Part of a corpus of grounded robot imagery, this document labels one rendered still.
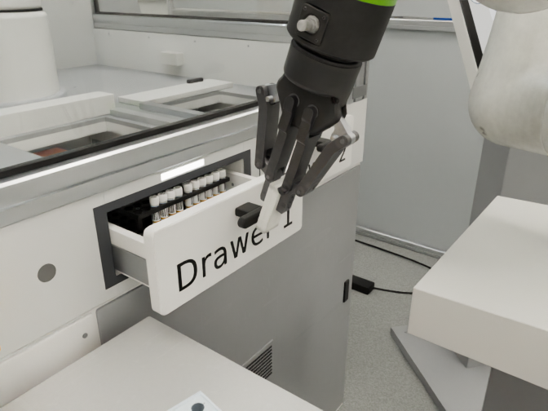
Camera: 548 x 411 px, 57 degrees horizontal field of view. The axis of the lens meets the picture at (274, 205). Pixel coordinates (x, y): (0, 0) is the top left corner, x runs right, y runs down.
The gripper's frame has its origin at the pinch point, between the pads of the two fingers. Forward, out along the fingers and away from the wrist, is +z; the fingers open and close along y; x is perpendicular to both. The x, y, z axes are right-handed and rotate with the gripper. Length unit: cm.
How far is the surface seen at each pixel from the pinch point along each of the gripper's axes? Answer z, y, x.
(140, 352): 18.1, -2.5, -15.8
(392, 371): 91, 19, 82
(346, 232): 32, -5, 49
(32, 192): 0.4, -16.1, -21.5
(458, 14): -15, -13, 82
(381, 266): 103, -12, 142
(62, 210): 3.6, -15.3, -18.5
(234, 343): 37.8, -3.0, 8.9
